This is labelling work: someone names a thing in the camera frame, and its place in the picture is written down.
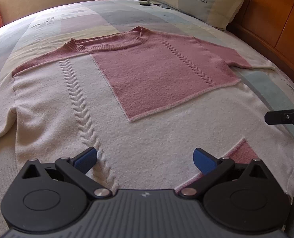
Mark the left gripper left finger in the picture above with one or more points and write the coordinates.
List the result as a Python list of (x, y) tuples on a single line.
[(47, 197)]

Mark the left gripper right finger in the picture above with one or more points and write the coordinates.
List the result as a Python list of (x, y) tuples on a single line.
[(241, 197)]

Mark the pink and white knit sweater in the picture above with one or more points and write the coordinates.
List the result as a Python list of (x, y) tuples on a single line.
[(144, 100)]

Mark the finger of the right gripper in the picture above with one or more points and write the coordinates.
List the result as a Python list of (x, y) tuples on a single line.
[(282, 117)]

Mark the wooden headboard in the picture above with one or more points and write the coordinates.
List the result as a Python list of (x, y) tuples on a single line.
[(268, 27)]

